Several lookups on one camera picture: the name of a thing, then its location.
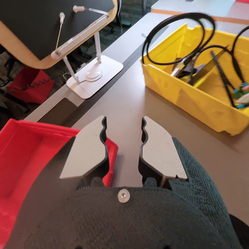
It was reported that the yellow plastic bin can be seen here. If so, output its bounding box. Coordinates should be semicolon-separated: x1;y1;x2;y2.
140;23;249;136

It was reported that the wood-edged black board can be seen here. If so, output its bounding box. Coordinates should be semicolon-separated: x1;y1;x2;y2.
0;0;118;69

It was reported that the grey hdmi port hub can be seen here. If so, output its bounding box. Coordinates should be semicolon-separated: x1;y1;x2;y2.
171;58;196;79

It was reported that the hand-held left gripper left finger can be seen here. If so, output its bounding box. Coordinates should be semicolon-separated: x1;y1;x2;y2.
59;116;108;185

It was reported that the red floor bin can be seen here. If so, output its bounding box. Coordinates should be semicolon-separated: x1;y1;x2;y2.
7;68;55;104

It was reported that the white desk stand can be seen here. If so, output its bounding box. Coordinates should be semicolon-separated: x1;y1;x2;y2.
51;6;124;99

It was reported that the red plastic bin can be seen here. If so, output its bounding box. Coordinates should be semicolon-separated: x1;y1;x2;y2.
0;118;119;249

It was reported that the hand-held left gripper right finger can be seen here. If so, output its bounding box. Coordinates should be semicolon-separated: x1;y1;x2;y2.
139;116;188;188

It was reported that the black coiled cable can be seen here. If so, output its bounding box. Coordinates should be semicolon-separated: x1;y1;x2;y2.
7;76;53;93

